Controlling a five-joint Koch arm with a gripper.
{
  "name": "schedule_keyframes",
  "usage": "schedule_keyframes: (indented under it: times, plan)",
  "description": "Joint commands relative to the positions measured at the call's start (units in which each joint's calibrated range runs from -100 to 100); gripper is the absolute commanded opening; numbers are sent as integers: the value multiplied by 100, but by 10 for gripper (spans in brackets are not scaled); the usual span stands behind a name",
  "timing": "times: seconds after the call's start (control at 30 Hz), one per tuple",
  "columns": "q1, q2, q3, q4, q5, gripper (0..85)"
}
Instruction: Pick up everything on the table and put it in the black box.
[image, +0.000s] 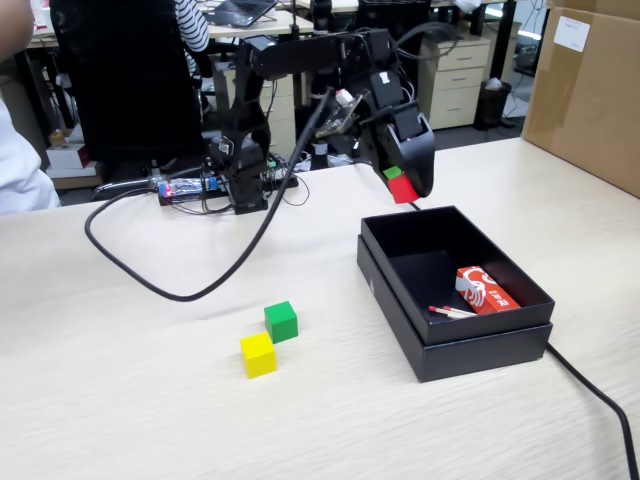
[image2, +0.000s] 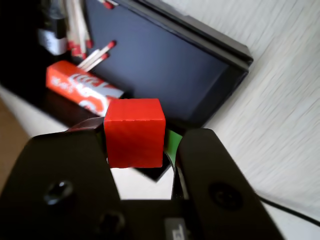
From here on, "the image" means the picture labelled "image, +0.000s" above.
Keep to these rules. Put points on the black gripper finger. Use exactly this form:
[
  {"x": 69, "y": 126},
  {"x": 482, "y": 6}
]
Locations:
[
  {"x": 387, "y": 150},
  {"x": 422, "y": 160}
]

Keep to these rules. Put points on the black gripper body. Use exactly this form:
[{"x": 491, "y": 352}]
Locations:
[{"x": 387, "y": 97}]

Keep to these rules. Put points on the red wooden cube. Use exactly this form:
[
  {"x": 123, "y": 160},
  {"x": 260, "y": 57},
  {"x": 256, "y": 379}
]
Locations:
[{"x": 402, "y": 190}]

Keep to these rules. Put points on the green wooden cube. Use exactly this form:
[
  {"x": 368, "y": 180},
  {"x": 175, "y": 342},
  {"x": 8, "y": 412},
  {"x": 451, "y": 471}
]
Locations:
[{"x": 280, "y": 322}]

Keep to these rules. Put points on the yellow wooden cube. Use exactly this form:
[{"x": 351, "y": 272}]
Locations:
[{"x": 257, "y": 355}]

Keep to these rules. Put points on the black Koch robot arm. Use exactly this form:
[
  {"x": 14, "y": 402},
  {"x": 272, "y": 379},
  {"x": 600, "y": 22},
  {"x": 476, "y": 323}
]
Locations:
[{"x": 250, "y": 125}]

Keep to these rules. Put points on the bare person forearm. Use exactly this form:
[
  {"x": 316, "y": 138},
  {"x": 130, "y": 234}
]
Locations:
[{"x": 12, "y": 25}]

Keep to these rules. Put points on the large brown cardboard box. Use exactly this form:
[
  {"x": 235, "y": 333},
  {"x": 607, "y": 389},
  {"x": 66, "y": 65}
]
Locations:
[{"x": 590, "y": 110}]

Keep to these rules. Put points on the black cardboard box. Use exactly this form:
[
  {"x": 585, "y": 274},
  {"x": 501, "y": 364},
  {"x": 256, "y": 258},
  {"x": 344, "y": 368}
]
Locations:
[{"x": 490, "y": 325}]

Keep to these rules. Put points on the black box lid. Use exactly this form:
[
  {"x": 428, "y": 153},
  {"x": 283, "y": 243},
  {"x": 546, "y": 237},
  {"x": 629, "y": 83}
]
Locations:
[{"x": 480, "y": 360}]

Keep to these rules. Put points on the black trash bin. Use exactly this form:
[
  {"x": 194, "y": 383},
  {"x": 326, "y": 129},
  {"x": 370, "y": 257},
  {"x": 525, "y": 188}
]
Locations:
[{"x": 492, "y": 107}]

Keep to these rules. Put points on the black vertical pole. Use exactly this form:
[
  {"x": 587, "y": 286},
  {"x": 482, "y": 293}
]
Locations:
[{"x": 320, "y": 15}]

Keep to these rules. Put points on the driver board with green terminal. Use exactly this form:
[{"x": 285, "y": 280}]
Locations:
[{"x": 274, "y": 165}]

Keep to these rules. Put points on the red patterned matchbox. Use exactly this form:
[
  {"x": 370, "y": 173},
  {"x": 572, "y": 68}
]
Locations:
[{"x": 482, "y": 292}]

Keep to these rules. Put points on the beige office desk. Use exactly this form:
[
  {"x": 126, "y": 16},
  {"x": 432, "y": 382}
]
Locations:
[{"x": 250, "y": 32}]

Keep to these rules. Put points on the red-tipped wooden match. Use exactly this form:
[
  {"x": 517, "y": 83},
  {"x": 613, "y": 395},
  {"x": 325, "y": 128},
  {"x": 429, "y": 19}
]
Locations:
[
  {"x": 450, "y": 311},
  {"x": 462, "y": 316}
]

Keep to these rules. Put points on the dark open laptop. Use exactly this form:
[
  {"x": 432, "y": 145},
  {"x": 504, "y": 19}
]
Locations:
[{"x": 240, "y": 10}]

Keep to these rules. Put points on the person in striped shirt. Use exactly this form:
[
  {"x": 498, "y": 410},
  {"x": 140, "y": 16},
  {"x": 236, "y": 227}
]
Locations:
[{"x": 192, "y": 25}]

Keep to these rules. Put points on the control board with red LED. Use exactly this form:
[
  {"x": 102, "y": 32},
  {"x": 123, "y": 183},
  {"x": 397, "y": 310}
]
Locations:
[{"x": 182, "y": 190}]

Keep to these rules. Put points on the black mesh office chair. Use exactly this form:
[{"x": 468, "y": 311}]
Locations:
[{"x": 125, "y": 75}]

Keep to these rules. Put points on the white and red carton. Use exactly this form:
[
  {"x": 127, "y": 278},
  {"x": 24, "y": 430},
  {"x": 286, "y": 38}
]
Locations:
[{"x": 67, "y": 156}]

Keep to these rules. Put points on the small yellow bottle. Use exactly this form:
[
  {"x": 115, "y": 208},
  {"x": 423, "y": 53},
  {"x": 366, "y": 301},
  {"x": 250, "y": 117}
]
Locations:
[{"x": 57, "y": 136}]

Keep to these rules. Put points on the person in white shirt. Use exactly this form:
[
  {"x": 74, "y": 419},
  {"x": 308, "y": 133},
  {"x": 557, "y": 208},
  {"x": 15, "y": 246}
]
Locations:
[{"x": 20, "y": 170}]

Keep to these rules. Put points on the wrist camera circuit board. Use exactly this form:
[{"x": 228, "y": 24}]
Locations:
[{"x": 340, "y": 115}]

